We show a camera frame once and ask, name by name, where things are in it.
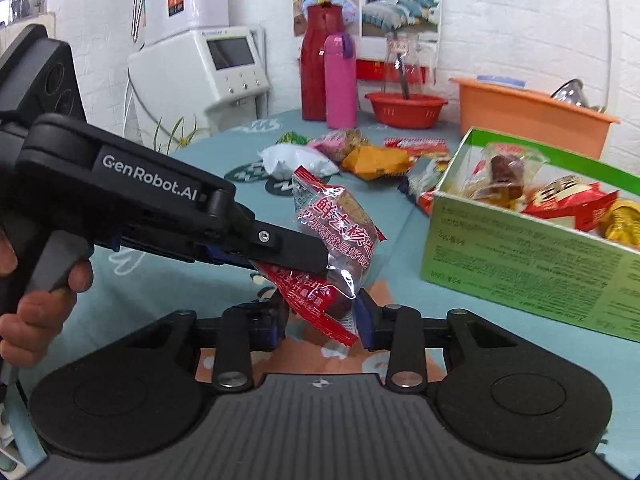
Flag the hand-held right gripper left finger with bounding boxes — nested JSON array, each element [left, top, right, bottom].
[[120, 302, 290, 393]]

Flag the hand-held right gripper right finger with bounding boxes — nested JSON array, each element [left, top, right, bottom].
[[357, 291, 526, 393]]

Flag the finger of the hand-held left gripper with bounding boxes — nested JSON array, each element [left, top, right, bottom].
[[225, 204, 329, 274]]

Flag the red clear snack packet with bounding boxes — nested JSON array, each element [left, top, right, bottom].
[[252, 165, 388, 348]]

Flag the green cardboard box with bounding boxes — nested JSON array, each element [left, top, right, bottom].
[[420, 126, 640, 343]]

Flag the person's left hand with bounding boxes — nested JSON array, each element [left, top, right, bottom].
[[0, 225, 95, 368]]

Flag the potted plant with yellow flowers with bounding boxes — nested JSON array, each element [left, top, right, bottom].
[[135, 112, 211, 153]]

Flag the teal printed tablecloth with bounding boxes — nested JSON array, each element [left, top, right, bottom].
[[7, 109, 640, 466]]

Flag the pink clear snack packet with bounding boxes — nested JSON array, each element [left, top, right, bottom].
[[307, 128, 372, 162]]

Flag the orange yellow snack packet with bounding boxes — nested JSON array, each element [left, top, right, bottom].
[[340, 146, 417, 182]]

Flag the white machine with grey screen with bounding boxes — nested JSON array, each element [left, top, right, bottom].
[[127, 26, 271, 146]]

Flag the red green printed snack packet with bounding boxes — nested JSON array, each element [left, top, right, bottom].
[[398, 156, 453, 217]]

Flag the pink thermos bottle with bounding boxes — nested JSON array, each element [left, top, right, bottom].
[[324, 32, 358, 130]]

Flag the red thermos jug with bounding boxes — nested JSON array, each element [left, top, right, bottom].
[[300, 2, 351, 122]]

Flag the red plastic basin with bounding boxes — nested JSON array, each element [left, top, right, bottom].
[[364, 91, 449, 129]]

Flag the dark stirring stick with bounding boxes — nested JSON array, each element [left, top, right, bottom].
[[397, 57, 412, 102]]

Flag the clear packet dark dates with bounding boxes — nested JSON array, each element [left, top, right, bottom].
[[460, 141, 548, 208]]

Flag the glass pitcher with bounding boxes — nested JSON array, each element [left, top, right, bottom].
[[382, 32, 438, 98]]

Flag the red white snack packet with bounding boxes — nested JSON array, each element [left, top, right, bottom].
[[520, 175, 621, 233]]

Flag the orange plastic tub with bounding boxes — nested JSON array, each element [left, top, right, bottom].
[[448, 76, 621, 161]]

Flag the blue lid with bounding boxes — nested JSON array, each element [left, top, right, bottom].
[[475, 74, 528, 87]]

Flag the clear yellow cake packet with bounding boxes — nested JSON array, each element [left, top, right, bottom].
[[597, 200, 640, 247]]

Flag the metal kettle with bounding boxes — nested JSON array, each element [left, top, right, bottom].
[[550, 78, 608, 113]]

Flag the wall poster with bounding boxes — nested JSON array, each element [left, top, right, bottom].
[[291, 0, 442, 81]]

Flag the white wall pipe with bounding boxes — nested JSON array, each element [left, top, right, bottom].
[[602, 0, 616, 111]]

